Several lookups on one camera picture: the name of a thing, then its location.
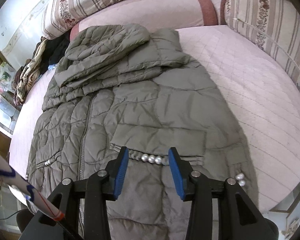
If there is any olive green hooded puffer jacket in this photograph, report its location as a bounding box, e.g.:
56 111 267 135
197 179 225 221
26 24 258 239

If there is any striped floral folded quilt right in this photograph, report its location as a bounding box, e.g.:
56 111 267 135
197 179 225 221
224 0 300 92

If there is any brown beige patterned blanket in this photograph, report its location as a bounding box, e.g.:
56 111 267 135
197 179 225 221
12 37 48 106

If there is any pink rolled quilt back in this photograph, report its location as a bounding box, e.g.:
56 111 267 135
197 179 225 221
70 0 218 40

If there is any floral printed bag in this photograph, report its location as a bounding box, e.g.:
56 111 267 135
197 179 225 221
0 62 17 93

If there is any black clothes pile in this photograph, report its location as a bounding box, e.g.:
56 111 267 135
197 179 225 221
39 30 71 74

